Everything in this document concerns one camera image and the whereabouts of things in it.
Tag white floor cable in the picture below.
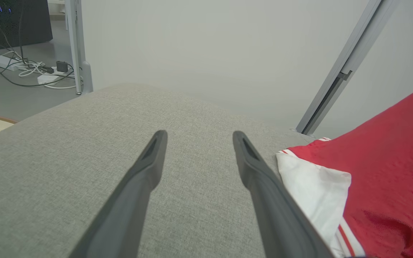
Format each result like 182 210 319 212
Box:
18 61 77 90

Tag red sports jersey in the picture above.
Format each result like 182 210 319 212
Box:
276 78 413 258

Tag short white power strip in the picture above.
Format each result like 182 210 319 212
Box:
37 73 61 86

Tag grey aluminium partition post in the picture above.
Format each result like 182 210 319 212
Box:
295 0 401 136

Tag long white power strip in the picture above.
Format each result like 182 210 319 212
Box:
0 55 19 71

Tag white power strips with cables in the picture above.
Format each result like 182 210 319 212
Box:
0 59 75 88

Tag black computer tower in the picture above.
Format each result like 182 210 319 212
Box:
0 0 53 49

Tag white partition end post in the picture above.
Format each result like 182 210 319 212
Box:
65 0 93 95

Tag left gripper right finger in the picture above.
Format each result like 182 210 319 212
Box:
232 130 336 258

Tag grey fabric sofa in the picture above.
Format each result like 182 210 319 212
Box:
0 83 316 258

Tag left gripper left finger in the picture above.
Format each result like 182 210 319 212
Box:
68 130 168 258

